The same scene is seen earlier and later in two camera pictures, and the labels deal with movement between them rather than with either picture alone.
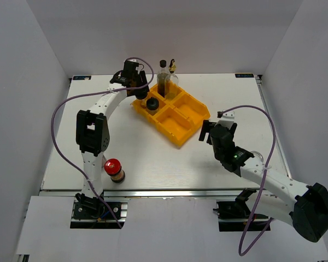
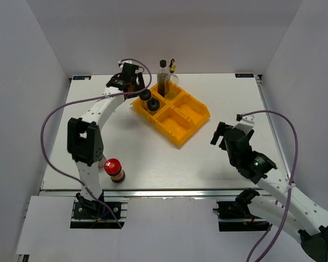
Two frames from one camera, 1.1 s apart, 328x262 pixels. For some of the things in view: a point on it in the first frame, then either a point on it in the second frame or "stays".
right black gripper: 206,126 -> 221,128
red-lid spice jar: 113,168 stays
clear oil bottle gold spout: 171,81 stays
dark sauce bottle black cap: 160,77 stays
